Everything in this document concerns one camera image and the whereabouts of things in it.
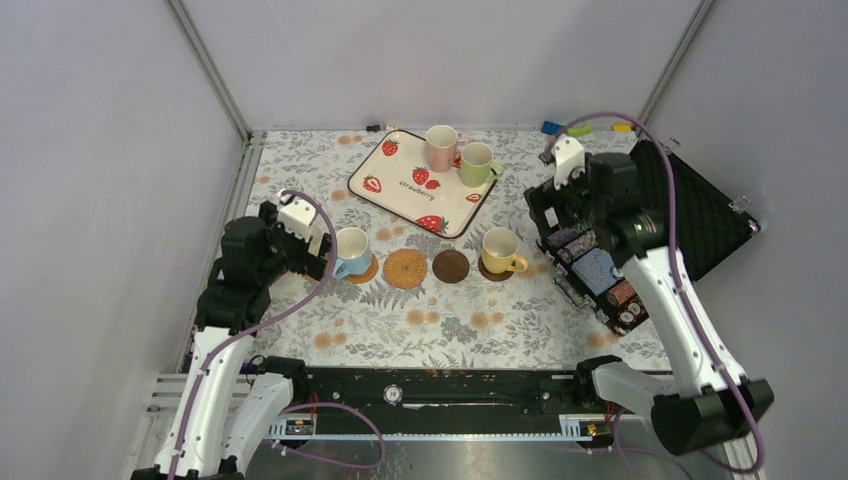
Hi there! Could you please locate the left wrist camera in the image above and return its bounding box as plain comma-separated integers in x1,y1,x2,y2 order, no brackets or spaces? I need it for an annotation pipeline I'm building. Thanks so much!
277,191,317,241

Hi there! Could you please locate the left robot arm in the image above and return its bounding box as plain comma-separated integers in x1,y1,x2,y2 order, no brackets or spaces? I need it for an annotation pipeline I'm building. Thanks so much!
131,190,337,479

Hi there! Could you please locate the purple poker chip stack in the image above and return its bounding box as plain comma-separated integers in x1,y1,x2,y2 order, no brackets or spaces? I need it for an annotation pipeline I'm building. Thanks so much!
547,228,581,250

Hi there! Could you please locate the blue toy brick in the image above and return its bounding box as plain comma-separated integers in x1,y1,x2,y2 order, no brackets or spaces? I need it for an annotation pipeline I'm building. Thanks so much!
540,121,563,136

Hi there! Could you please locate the white poker chip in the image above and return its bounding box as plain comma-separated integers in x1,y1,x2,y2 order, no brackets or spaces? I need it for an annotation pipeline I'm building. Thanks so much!
383,384,403,405

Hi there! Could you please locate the green toy brick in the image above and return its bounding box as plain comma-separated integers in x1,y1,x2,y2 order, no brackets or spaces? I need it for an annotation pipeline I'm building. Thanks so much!
566,122,594,138

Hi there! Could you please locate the dark wooden coaster under mug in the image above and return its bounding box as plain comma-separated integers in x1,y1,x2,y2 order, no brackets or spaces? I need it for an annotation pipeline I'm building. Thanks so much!
477,256,514,282

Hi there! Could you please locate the pink mug back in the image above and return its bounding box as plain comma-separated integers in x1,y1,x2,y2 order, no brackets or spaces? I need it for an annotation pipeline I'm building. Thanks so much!
425,125,471,173

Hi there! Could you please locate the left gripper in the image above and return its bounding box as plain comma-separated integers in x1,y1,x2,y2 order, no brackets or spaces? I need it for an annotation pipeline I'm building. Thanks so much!
258,202,334,285

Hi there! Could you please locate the floral tablecloth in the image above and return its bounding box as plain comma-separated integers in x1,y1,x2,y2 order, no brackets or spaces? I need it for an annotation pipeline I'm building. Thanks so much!
246,131,669,370

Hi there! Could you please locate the light bamboo coaster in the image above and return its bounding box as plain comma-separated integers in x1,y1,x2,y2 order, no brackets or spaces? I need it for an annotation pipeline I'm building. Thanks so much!
346,255,379,284

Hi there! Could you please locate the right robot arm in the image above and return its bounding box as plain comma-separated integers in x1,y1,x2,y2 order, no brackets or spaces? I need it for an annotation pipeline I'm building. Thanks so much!
525,152,774,465

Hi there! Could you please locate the green mug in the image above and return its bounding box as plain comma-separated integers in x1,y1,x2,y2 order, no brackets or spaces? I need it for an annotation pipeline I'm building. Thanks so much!
460,142,506,188

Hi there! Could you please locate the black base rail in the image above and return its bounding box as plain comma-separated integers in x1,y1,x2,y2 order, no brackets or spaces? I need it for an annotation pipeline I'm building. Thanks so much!
248,357,622,438

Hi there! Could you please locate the small dark wooden coaster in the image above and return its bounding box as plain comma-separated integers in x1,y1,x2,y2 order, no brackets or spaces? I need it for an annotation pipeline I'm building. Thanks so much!
432,250,470,284

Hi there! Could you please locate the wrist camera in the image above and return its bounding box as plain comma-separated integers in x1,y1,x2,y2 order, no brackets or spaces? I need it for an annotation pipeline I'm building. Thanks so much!
541,134,586,190
277,191,317,241

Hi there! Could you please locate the blue mug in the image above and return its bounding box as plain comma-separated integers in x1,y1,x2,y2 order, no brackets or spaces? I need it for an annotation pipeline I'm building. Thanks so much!
333,227,373,279

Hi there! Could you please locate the chrome case handle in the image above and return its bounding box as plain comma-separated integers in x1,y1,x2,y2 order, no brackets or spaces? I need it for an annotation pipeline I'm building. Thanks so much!
552,271,591,309

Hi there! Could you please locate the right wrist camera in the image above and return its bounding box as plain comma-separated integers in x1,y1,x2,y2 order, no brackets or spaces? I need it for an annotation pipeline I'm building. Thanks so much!
541,134,586,190

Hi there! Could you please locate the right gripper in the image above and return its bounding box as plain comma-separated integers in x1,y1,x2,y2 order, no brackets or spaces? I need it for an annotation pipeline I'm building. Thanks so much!
524,157,606,238

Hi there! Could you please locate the black poker chip case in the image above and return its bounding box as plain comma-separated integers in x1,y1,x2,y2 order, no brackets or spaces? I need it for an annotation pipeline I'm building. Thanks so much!
524,140,760,336

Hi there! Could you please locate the woven rattan coaster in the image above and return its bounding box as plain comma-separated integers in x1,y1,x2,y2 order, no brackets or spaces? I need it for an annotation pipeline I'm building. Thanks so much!
383,249,428,289

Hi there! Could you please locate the strawberry print tray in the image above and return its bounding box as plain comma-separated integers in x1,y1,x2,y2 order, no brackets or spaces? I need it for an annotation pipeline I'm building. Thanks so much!
347,130,499,239

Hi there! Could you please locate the yellow mug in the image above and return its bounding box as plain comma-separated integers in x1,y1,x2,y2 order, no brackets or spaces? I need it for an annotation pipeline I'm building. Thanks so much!
482,227,529,273

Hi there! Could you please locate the blue playing cards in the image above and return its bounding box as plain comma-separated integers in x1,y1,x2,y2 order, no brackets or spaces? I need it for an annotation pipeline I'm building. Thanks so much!
572,248,623,296

